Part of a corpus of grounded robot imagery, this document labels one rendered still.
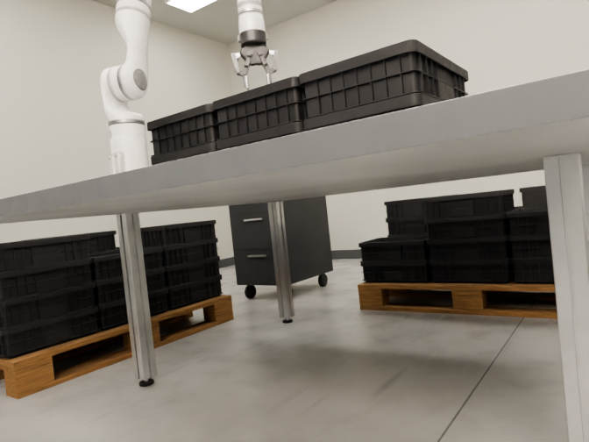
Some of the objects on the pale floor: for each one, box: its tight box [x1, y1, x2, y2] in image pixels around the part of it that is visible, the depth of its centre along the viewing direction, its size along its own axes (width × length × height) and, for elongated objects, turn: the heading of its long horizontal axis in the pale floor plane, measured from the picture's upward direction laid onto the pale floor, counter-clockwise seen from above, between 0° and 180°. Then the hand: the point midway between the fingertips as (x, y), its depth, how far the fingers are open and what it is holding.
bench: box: [0, 69, 589, 442], centre depth 151 cm, size 160×160×70 cm
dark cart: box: [229, 196, 333, 299], centre depth 340 cm, size 62×45×90 cm
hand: (258, 83), depth 134 cm, fingers open, 5 cm apart
